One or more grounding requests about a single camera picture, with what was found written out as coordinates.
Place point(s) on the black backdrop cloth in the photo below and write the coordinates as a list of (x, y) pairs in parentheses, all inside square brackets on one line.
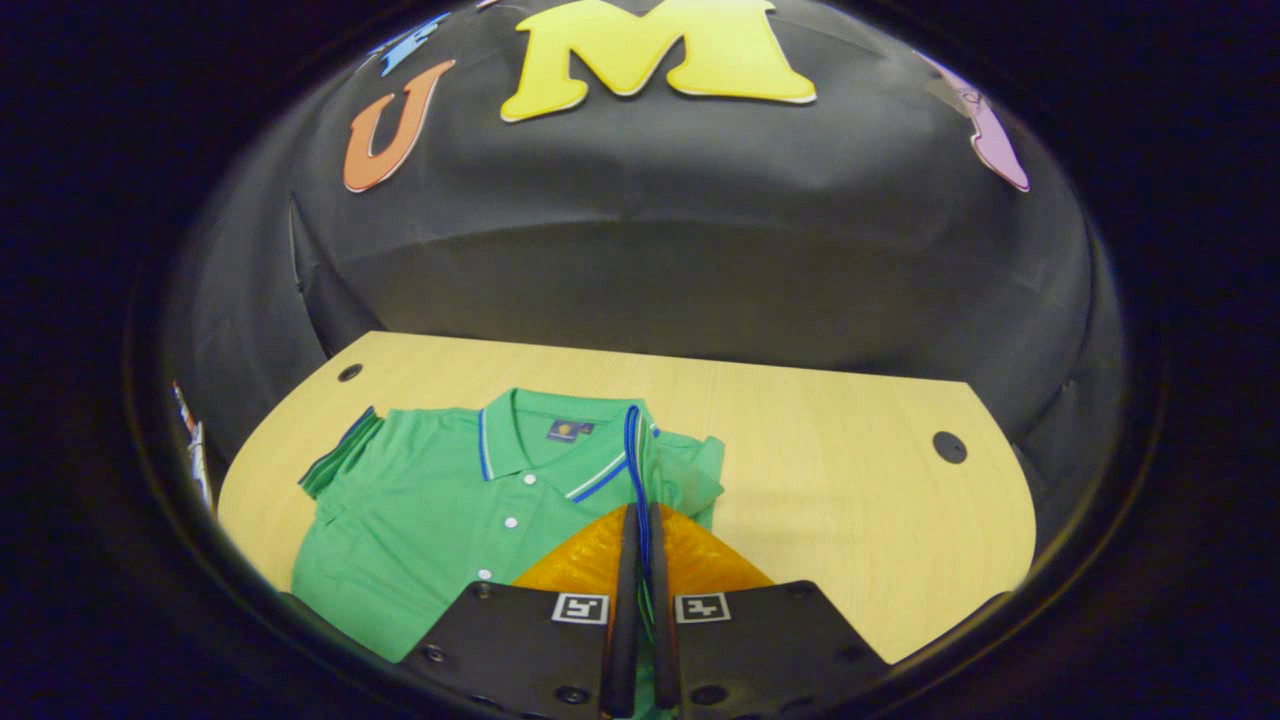
[(700, 250)]

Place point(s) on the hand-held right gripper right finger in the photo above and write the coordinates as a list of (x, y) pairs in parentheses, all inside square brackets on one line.
[(665, 640)]

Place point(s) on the white printed board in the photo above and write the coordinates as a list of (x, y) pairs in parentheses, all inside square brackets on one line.
[(197, 450)]

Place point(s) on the green T-shirt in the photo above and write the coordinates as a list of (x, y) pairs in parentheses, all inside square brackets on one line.
[(420, 520)]

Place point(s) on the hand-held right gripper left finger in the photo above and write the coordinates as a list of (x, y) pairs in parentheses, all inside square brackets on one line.
[(622, 640)]

